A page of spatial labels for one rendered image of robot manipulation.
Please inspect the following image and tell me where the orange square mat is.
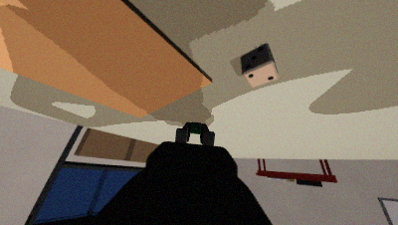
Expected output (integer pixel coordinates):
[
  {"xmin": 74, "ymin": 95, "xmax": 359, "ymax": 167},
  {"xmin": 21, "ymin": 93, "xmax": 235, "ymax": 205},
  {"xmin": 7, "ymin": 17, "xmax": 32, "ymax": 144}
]
[{"xmin": 0, "ymin": 0, "xmax": 212, "ymax": 117}]

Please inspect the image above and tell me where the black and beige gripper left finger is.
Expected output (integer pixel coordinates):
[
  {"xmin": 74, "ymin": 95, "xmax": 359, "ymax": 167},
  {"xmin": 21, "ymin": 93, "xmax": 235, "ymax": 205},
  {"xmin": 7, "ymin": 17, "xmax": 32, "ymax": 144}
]
[{"xmin": 175, "ymin": 122, "xmax": 191, "ymax": 143}]

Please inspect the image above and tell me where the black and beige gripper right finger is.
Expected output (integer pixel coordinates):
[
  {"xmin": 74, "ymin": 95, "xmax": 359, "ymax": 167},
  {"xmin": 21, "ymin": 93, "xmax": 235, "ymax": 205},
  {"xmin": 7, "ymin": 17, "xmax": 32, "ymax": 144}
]
[{"xmin": 200, "ymin": 123, "xmax": 215, "ymax": 146}]

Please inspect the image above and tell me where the green die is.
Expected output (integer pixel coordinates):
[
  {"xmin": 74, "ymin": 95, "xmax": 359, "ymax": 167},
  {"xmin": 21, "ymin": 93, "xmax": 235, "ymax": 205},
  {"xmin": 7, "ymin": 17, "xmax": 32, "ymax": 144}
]
[{"xmin": 190, "ymin": 122, "xmax": 201, "ymax": 134}]

